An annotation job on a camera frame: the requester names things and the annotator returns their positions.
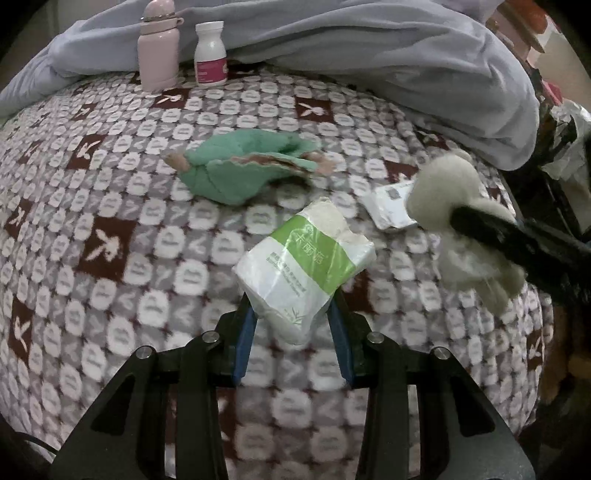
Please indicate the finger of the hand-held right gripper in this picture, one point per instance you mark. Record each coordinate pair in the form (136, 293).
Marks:
(485, 228)

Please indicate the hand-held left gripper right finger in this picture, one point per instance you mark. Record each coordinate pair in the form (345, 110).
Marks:
(342, 344)

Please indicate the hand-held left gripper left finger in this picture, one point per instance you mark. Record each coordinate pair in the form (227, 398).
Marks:
(244, 339)

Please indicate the white plush toy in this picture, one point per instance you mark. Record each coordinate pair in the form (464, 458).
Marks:
(443, 184)

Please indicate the green and white tissue pack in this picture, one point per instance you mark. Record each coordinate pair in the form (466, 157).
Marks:
(300, 267)

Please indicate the white flat packet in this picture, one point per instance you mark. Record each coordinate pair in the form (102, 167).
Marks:
(390, 207)

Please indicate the white crumpled plastic bag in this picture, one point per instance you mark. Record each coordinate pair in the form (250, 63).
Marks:
(565, 138)

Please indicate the printed blanket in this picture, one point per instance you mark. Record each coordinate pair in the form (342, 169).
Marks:
(138, 230)

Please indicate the green cloth doll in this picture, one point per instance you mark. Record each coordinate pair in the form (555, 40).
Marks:
(231, 170)

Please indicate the light blue duvet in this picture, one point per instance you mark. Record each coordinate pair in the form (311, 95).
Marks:
(346, 50)

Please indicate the white pill bottle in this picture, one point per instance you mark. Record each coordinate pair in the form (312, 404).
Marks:
(210, 55)

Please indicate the pink bottle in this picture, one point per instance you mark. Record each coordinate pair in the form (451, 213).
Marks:
(158, 50)

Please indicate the brown wooden bed frame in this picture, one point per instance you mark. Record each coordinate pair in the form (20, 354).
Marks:
(570, 355)

